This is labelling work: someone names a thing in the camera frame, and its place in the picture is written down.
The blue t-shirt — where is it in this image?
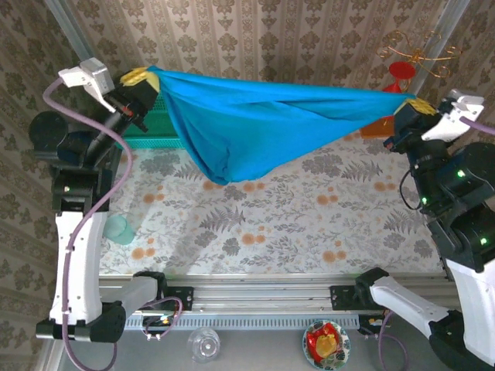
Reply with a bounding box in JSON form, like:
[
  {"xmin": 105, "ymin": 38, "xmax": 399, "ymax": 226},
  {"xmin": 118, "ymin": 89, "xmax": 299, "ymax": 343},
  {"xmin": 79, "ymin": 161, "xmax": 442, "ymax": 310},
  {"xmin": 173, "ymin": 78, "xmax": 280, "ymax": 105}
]
[{"xmin": 148, "ymin": 65, "xmax": 417, "ymax": 186}]

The orange wooden board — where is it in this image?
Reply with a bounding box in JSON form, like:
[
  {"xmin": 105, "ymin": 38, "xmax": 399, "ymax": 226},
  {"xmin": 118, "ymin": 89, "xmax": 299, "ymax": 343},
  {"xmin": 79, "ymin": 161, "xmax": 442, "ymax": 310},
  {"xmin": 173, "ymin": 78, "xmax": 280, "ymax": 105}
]
[{"xmin": 359, "ymin": 115, "xmax": 398, "ymax": 140}]

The green plastic basket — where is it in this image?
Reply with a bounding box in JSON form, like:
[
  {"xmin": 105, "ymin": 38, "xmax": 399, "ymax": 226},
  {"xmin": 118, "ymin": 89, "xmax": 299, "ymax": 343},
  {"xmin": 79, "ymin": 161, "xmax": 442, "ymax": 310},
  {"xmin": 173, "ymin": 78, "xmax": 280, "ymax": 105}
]
[{"xmin": 123, "ymin": 90, "xmax": 187, "ymax": 151}]

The red ribbed vase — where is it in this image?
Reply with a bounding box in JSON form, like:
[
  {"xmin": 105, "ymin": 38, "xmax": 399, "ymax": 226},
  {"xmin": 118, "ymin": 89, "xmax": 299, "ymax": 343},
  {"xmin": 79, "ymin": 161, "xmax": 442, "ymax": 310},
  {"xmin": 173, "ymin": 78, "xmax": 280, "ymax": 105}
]
[{"xmin": 382, "ymin": 61, "xmax": 418, "ymax": 94}]

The pale green translucent cup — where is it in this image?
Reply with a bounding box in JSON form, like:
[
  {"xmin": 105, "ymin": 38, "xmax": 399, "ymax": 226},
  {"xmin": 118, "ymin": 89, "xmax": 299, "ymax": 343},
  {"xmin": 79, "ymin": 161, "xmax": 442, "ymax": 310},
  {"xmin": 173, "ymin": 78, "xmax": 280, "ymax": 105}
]
[{"xmin": 103, "ymin": 214, "xmax": 136, "ymax": 247}]

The floral patterned tablecloth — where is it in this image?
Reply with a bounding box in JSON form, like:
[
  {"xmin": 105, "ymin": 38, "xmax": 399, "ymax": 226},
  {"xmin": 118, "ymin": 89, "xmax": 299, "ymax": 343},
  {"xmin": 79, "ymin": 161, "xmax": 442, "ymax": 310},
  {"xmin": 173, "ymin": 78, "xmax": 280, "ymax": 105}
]
[{"xmin": 98, "ymin": 131, "xmax": 446, "ymax": 277}]

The small black connector box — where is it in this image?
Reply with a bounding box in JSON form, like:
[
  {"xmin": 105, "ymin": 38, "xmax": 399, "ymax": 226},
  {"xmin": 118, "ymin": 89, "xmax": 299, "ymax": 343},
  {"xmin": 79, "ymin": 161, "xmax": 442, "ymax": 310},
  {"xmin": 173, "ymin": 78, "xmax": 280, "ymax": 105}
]
[
  {"xmin": 357, "ymin": 315, "xmax": 392, "ymax": 335},
  {"xmin": 141, "ymin": 315, "xmax": 175, "ymax": 329}
]

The patterned bowl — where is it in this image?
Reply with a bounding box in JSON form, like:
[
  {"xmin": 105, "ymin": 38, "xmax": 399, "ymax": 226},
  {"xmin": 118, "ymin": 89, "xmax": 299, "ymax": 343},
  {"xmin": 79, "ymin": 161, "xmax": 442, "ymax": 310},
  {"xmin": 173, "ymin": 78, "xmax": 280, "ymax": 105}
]
[{"xmin": 302, "ymin": 319, "xmax": 352, "ymax": 371}]

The yellow wrapped candy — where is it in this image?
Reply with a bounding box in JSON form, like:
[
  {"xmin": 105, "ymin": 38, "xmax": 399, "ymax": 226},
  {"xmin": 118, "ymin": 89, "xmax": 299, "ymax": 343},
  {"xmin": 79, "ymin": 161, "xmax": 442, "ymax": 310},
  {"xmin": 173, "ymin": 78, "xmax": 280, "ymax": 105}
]
[{"xmin": 316, "ymin": 335, "xmax": 337, "ymax": 359}]

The red foil candy wrapper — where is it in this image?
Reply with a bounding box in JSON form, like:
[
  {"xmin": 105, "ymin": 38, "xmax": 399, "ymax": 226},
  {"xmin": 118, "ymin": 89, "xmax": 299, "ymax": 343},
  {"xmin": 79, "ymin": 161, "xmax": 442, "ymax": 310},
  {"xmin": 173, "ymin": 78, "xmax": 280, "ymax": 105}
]
[{"xmin": 307, "ymin": 323, "xmax": 340, "ymax": 362}]

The clear glass cup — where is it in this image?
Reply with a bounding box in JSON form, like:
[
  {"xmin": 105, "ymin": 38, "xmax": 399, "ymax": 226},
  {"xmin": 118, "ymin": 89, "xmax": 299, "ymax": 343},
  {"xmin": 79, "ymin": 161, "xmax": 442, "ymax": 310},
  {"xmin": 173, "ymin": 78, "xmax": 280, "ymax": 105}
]
[{"xmin": 187, "ymin": 326, "xmax": 221, "ymax": 364}]

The gold wire ornament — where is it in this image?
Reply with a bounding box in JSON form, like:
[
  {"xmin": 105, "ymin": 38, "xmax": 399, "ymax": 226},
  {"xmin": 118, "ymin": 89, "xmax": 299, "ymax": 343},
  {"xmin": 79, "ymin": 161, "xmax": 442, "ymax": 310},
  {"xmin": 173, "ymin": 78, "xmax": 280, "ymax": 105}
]
[{"xmin": 377, "ymin": 30, "xmax": 463, "ymax": 78}]

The aluminium frame post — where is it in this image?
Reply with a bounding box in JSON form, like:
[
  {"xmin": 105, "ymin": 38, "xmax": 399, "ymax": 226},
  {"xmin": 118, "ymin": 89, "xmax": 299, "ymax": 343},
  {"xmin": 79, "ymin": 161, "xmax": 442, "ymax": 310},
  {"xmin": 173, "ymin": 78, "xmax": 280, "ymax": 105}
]
[
  {"xmin": 44, "ymin": 0, "xmax": 96, "ymax": 65},
  {"xmin": 415, "ymin": 0, "xmax": 471, "ymax": 97}
]

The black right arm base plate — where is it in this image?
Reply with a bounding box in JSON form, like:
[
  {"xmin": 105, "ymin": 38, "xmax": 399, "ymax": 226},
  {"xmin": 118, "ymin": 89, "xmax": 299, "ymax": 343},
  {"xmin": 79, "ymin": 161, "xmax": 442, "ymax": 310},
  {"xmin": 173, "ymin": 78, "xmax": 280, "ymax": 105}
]
[{"xmin": 329, "ymin": 268, "xmax": 387, "ymax": 312}]

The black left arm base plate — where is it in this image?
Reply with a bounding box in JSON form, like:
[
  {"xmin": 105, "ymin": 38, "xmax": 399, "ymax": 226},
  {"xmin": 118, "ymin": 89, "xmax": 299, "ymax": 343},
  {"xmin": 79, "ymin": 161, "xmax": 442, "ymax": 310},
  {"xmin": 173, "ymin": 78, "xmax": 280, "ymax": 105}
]
[{"xmin": 133, "ymin": 270, "xmax": 194, "ymax": 312}]

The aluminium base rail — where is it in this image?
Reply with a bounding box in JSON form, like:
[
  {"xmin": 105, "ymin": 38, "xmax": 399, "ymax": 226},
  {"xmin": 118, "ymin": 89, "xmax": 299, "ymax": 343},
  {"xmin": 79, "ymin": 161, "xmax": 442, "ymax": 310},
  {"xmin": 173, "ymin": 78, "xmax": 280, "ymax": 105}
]
[{"xmin": 98, "ymin": 274, "xmax": 461, "ymax": 315}]

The grey slotted cable duct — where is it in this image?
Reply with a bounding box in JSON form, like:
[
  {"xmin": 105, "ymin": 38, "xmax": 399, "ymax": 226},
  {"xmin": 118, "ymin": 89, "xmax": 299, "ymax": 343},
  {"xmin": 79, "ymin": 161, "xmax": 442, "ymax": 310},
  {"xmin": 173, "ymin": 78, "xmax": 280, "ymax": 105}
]
[{"xmin": 123, "ymin": 312, "xmax": 372, "ymax": 332}]

